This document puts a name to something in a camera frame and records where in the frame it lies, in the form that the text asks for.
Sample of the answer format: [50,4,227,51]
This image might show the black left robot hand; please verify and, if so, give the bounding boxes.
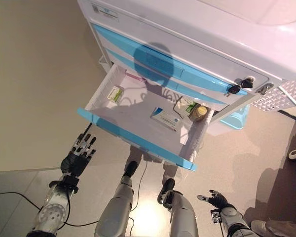
[60,133,97,177]

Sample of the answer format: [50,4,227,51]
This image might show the white perforated side basket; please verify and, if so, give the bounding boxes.
[250,75,296,112]

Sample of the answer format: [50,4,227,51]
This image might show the light blue waste bin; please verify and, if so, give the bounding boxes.
[219,103,250,130]

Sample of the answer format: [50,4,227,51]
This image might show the green white medicine box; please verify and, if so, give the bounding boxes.
[106,85,125,103]

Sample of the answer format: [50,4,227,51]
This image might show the silver right robot leg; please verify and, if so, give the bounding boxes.
[157,178,198,237]

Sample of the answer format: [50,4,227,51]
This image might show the white blue medical cart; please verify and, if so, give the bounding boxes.
[77,0,296,173]

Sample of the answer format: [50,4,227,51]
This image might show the metal cart latch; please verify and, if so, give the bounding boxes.
[258,83,275,96]

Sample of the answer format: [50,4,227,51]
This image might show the silver left robot leg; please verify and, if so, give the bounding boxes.
[93,160,139,237]

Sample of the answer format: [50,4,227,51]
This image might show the silver robot leg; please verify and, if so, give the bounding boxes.
[93,160,139,237]
[157,178,198,237]

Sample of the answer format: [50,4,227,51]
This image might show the white drawer with blue handle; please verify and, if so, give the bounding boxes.
[76,63,216,172]

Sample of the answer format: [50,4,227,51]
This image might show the white shoe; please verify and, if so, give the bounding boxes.
[251,219,270,234]

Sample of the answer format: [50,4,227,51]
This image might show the medicine bottle with yellow cap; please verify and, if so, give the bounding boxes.
[189,105,209,122]

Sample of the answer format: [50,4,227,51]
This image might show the thin black leg cable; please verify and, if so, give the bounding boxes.
[127,160,148,237]

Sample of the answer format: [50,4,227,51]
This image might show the small green medicine box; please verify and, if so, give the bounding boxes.
[185,102,197,115]

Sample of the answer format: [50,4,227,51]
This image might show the black floor cable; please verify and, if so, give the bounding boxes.
[0,192,100,227]

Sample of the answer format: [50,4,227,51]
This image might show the black cart keys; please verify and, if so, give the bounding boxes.
[224,78,254,98]

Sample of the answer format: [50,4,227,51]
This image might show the blue white medicine box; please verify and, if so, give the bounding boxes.
[149,107,182,133]

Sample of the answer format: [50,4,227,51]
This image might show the grey person trousers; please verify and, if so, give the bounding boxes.
[263,218,296,237]

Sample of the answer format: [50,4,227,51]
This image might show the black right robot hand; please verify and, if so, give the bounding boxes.
[196,189,229,209]

